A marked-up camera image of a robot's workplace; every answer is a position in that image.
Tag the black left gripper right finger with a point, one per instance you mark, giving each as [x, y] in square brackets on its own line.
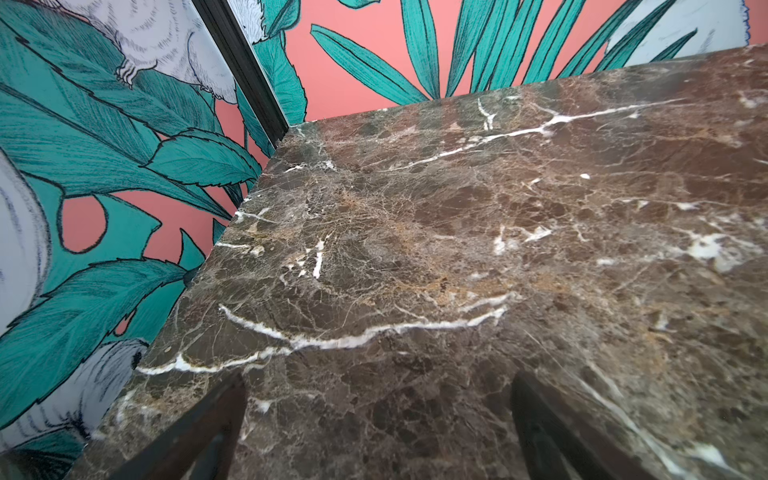
[555, 439]

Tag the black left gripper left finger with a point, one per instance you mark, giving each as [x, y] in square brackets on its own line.
[201, 443]

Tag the black left corner frame post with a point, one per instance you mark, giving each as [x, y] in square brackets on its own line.
[222, 24]

